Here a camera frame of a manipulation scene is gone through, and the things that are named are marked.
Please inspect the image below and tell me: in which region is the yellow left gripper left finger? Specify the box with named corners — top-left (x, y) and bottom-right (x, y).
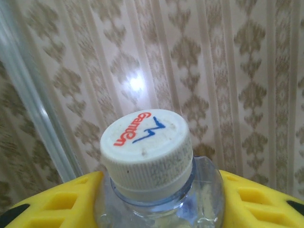
top-left (0, 171), bottom-right (105, 228)

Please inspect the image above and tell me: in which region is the blue label white cap bottle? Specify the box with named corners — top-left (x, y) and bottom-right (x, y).
top-left (95, 108), bottom-right (225, 228)

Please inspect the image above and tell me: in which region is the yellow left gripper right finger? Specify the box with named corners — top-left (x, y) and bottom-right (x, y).
top-left (218, 170), bottom-right (304, 228)

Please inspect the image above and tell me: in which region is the aluminium frame post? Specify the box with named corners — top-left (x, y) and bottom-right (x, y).
top-left (0, 0), bottom-right (84, 181)

